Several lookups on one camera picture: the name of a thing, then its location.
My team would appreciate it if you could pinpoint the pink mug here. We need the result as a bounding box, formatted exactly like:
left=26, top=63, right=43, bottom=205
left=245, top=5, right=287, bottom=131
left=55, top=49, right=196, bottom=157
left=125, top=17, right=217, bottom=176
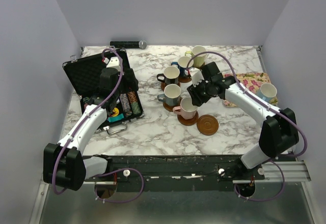
left=173, top=97, right=198, bottom=120

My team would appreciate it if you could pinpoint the grey blue mug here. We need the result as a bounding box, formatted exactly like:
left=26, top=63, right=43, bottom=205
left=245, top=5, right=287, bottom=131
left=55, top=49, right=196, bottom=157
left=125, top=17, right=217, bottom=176
left=157, top=84, right=181, bottom=106

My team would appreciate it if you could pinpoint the light green mug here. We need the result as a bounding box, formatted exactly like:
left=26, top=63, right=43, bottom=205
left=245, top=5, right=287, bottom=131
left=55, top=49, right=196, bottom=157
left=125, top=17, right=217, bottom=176
left=185, top=45, right=206, bottom=67

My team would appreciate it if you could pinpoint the teal mug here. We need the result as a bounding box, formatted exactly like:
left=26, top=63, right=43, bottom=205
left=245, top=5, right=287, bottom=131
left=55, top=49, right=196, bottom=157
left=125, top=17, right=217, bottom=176
left=156, top=66, right=180, bottom=85

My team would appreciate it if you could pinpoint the dark blue mug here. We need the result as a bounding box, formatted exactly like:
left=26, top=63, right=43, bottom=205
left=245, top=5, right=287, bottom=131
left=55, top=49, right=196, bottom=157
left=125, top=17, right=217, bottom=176
left=171, top=56, right=194, bottom=78

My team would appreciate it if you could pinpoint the light blue mug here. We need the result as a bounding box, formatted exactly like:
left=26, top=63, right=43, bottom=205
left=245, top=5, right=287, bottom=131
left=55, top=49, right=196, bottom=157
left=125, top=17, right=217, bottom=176
left=256, top=83, right=277, bottom=102

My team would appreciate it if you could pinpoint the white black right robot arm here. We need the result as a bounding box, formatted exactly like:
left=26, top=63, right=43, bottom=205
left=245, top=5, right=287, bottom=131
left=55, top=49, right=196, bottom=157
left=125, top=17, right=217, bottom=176
left=185, top=63, right=299, bottom=179

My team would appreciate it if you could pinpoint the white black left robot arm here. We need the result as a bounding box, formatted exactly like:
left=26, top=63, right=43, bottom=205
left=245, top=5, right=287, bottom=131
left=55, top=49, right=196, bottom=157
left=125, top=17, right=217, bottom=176
left=43, top=68, right=138, bottom=190

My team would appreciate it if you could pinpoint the black poker chip case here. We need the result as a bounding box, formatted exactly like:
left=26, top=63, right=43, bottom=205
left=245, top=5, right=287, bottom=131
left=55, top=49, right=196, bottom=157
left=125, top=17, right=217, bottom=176
left=63, top=48, right=144, bottom=131

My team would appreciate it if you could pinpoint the yellow dealer button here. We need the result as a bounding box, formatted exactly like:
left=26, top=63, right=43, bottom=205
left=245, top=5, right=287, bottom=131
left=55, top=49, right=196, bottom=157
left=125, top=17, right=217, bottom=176
left=110, top=107, right=119, bottom=117

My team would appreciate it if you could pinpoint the black microphone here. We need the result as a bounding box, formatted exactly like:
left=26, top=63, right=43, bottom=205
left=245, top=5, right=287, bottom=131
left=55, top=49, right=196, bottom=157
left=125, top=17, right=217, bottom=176
left=110, top=40, right=147, bottom=49

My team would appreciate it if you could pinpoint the teal rectangular block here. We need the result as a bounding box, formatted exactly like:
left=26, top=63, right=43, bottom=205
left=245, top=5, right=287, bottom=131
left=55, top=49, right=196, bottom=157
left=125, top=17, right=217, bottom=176
left=107, top=114, right=124, bottom=123

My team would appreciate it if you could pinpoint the floral serving tray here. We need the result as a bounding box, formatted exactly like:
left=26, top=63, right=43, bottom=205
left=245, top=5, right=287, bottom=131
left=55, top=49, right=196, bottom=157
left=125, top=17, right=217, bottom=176
left=223, top=73, right=278, bottom=108

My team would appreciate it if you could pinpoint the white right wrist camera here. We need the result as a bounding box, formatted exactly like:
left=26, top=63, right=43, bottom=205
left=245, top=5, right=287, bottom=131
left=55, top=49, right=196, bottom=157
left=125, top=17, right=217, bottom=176
left=188, top=67, right=205, bottom=87

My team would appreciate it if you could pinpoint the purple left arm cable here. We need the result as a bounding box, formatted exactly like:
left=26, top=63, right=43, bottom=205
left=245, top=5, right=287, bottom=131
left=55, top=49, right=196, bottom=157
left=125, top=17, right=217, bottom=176
left=51, top=47, right=145, bottom=204

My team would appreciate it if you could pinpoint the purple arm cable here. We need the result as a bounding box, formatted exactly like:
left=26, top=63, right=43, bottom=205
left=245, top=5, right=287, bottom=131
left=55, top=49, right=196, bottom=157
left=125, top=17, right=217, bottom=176
left=51, top=47, right=145, bottom=204
left=185, top=51, right=308, bottom=201

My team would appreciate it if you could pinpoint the aluminium mounting rail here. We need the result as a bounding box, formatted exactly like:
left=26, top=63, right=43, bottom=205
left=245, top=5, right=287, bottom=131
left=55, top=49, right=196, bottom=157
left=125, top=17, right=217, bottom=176
left=40, top=160, right=311, bottom=184

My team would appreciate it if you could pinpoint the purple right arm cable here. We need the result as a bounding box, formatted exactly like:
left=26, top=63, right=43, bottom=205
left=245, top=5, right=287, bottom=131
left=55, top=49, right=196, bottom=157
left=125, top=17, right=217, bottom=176
left=185, top=51, right=308, bottom=201

